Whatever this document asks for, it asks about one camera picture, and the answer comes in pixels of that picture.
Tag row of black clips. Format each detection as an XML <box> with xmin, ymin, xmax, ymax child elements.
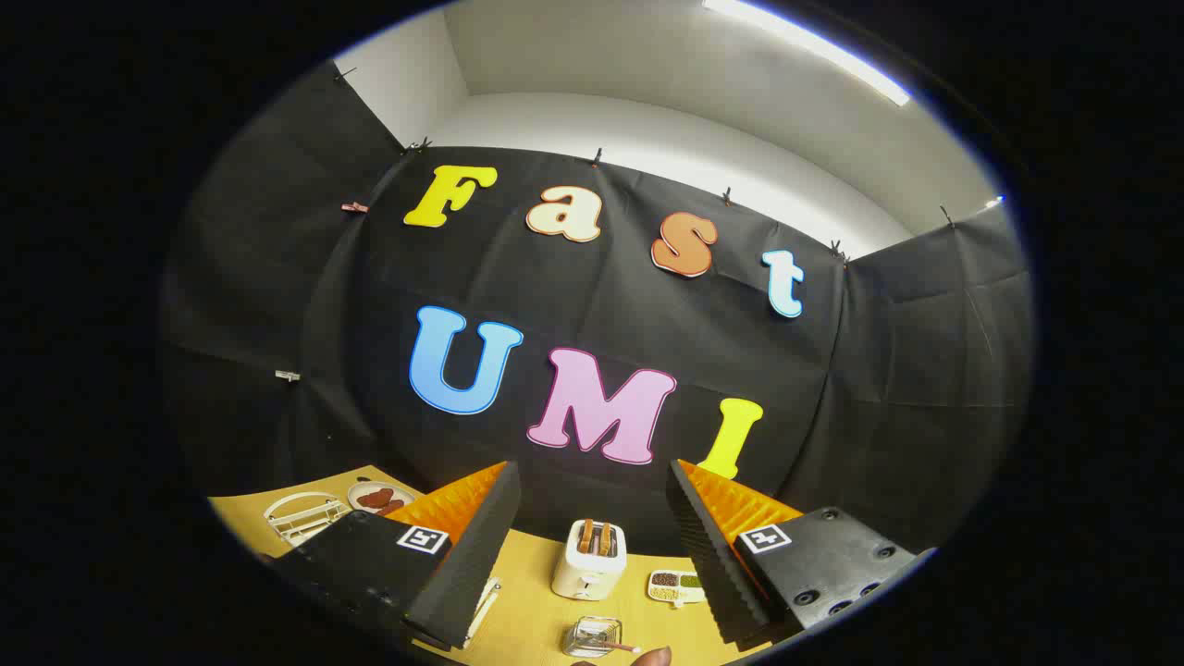
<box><xmin>335</xmin><ymin>65</ymin><xmax>956</xmax><ymax>265</ymax></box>

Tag white toaster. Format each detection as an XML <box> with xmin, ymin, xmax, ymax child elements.
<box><xmin>551</xmin><ymin>519</ymin><xmax>628</xmax><ymax>601</ymax></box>

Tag small white oval plate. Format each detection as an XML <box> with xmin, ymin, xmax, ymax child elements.
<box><xmin>347</xmin><ymin>481</ymin><xmax>417</xmax><ymax>515</ymax></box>

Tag white divided spice dish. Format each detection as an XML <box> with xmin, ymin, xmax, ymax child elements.
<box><xmin>647</xmin><ymin>570</ymin><xmax>709</xmax><ymax>609</ymax></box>

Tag white wire dish rack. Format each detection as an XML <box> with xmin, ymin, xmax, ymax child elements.
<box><xmin>264</xmin><ymin>492</ymin><xmax>505</xmax><ymax>648</ymax></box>

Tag metal wire basket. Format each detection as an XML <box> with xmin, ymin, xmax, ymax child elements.
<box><xmin>562</xmin><ymin>616</ymin><xmax>623</xmax><ymax>659</ymax></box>

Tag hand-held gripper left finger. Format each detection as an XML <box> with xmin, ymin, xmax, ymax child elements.
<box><xmin>268</xmin><ymin>461</ymin><xmax>522</xmax><ymax>651</ymax></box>

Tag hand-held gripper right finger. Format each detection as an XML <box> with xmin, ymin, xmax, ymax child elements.
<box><xmin>666</xmin><ymin>459</ymin><xmax>937</xmax><ymax>647</ymax></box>

